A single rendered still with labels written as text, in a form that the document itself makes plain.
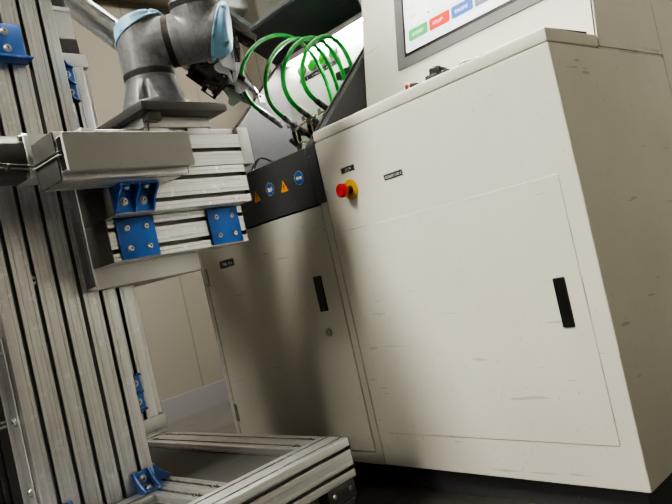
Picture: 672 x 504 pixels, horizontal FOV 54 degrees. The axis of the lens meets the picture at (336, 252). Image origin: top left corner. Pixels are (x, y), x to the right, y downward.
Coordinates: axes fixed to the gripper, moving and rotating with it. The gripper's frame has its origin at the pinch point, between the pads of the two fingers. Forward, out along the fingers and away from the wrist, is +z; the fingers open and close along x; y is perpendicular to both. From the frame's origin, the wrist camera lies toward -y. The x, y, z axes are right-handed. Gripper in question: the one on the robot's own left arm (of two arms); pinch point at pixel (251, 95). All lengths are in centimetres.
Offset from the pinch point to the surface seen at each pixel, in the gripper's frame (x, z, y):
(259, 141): -36.5, 10.3, -12.5
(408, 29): 47, 27, -13
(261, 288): -14, 35, 49
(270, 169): 10.1, 17.0, 26.1
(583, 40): 93, 53, 12
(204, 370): -187, 55, 30
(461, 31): 62, 37, -7
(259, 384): -32, 53, 69
